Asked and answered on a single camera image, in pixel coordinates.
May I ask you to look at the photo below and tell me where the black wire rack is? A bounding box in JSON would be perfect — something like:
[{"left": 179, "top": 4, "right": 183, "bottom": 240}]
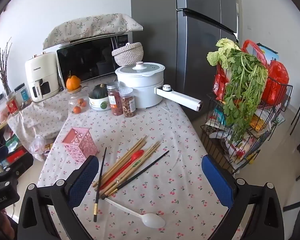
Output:
[{"left": 199, "top": 76, "right": 293, "bottom": 175}]

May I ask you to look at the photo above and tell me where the blue printed box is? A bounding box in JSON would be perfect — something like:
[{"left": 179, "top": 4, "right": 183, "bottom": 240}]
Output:
[{"left": 256, "top": 43, "right": 279, "bottom": 63}]

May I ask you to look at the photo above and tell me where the white plastic spoon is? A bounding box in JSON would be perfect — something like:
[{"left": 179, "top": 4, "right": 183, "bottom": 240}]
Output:
[{"left": 104, "top": 197, "right": 166, "bottom": 229}]

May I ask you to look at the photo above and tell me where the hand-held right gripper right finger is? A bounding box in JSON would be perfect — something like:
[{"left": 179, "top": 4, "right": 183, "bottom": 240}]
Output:
[{"left": 201, "top": 154, "right": 285, "bottom": 240}]

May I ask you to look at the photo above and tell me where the black chopstick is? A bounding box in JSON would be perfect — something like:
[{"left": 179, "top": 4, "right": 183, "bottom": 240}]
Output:
[
  {"left": 94, "top": 147, "right": 107, "bottom": 222},
  {"left": 101, "top": 150, "right": 170, "bottom": 199}
]

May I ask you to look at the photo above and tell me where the white electric cooking pot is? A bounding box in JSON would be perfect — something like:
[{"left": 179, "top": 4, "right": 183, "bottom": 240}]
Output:
[{"left": 115, "top": 62, "right": 204, "bottom": 112}]

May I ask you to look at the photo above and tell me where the grey refrigerator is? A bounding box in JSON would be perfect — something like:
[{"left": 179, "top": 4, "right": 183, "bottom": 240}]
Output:
[{"left": 130, "top": 0, "right": 240, "bottom": 110}]

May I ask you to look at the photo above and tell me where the clear plastic bag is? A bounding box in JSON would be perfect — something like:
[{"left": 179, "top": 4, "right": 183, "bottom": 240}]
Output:
[{"left": 29, "top": 135, "right": 53, "bottom": 162}]

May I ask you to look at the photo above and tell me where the napa cabbage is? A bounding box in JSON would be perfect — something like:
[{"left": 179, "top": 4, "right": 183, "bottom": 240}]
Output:
[{"left": 206, "top": 38, "right": 242, "bottom": 69}]

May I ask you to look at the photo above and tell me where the blue label jar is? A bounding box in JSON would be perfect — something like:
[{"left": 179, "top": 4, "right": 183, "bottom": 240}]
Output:
[{"left": 14, "top": 83, "right": 32, "bottom": 108}]

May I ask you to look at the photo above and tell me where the red label glass jar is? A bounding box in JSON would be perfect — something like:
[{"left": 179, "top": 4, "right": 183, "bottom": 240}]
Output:
[{"left": 5, "top": 92, "right": 19, "bottom": 117}]

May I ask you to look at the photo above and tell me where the woven lidded basket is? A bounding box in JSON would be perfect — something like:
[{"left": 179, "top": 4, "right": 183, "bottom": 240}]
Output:
[{"left": 112, "top": 42, "right": 144, "bottom": 67}]

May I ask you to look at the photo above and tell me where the glass vase with dry twigs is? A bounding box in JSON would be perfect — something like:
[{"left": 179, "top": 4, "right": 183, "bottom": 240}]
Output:
[{"left": 0, "top": 37, "right": 14, "bottom": 100}]

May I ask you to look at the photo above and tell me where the pink lattice utensil holder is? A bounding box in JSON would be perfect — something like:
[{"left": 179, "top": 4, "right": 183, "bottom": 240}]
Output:
[{"left": 61, "top": 127, "right": 98, "bottom": 161}]

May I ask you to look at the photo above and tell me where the bundle of bamboo chopsticks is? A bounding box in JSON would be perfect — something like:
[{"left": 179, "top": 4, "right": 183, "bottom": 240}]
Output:
[{"left": 92, "top": 135, "right": 162, "bottom": 197}]

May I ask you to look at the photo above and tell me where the red box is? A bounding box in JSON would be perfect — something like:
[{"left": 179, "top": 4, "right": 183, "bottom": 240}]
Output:
[{"left": 6, "top": 146, "right": 28, "bottom": 163}]

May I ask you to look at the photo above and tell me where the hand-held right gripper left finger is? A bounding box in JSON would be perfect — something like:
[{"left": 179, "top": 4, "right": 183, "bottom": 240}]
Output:
[{"left": 17, "top": 155, "right": 100, "bottom": 240}]

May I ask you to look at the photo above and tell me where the jar of dried slices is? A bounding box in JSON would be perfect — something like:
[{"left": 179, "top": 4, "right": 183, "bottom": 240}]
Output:
[{"left": 119, "top": 86, "right": 136, "bottom": 118}]

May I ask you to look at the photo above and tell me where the bunch of leafy greens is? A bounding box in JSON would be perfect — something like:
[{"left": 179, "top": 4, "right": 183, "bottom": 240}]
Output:
[{"left": 222, "top": 50, "right": 268, "bottom": 143}]

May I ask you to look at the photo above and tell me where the red plastic spoon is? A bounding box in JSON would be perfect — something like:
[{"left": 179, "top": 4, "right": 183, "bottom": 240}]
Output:
[{"left": 100, "top": 149, "right": 145, "bottom": 189}]

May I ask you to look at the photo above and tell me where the red snack packet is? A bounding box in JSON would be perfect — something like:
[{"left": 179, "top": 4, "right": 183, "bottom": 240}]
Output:
[{"left": 213, "top": 65, "right": 230, "bottom": 102}]

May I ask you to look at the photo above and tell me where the floral cloth cover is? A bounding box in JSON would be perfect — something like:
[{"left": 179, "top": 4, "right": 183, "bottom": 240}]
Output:
[{"left": 42, "top": 13, "right": 143, "bottom": 50}]

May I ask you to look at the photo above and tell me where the white ceramic bowl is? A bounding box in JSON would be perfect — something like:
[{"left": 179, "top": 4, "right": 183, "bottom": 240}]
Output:
[{"left": 89, "top": 95, "right": 111, "bottom": 111}]

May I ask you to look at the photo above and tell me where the silver microwave oven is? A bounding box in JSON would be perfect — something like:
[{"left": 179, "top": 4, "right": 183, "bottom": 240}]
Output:
[{"left": 56, "top": 31, "right": 133, "bottom": 83}]

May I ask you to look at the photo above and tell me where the cherry print tablecloth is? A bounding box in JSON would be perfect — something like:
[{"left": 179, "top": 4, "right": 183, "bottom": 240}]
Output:
[{"left": 9, "top": 79, "right": 240, "bottom": 240}]

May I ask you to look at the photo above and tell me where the large orange fruit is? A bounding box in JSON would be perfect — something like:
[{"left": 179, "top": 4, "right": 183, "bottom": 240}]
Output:
[{"left": 66, "top": 71, "right": 81, "bottom": 90}]

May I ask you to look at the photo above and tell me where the red plastic bag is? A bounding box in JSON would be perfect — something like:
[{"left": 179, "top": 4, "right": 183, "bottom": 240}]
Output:
[{"left": 241, "top": 40, "right": 290, "bottom": 105}]

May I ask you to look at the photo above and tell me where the cream air fryer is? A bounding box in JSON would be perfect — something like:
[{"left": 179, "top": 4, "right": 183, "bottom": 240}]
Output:
[{"left": 24, "top": 52, "right": 59, "bottom": 102}]

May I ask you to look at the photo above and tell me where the green pumpkin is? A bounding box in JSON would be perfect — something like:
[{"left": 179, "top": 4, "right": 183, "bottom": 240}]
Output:
[{"left": 91, "top": 84, "right": 108, "bottom": 99}]

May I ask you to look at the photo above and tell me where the glass jar with wooden lid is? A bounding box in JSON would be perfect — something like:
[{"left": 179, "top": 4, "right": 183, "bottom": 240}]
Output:
[{"left": 68, "top": 86, "right": 90, "bottom": 114}]

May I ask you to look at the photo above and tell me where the jar of red dried fruit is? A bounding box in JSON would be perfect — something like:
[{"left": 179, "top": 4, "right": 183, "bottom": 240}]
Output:
[{"left": 106, "top": 82, "right": 124, "bottom": 116}]

